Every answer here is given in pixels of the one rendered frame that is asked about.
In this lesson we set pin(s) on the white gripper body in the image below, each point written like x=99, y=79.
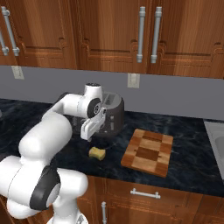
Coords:
x=92, y=126

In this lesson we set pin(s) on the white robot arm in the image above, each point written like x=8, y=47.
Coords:
x=43, y=137

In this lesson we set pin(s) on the yellow sponge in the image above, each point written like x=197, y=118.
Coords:
x=97, y=153

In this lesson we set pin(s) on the wooden chequered cutting board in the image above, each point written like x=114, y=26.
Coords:
x=148, y=151

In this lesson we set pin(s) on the dark grey toaster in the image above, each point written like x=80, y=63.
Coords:
x=114, y=116

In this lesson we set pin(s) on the wooden base cupboard door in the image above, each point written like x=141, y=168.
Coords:
x=93, y=201

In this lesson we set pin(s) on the wooden drawer front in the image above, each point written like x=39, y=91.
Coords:
x=175, y=194

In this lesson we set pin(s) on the grey sink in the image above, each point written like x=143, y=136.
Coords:
x=217, y=143

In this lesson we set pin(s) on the wooden base cupboard panel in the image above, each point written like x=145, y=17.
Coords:
x=213, y=210

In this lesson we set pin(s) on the white wall socket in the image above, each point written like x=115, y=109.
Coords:
x=133, y=80
x=17, y=72

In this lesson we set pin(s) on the wooden wall cupboard door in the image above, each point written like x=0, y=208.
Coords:
x=192, y=35
x=43, y=29
x=2, y=17
x=110, y=32

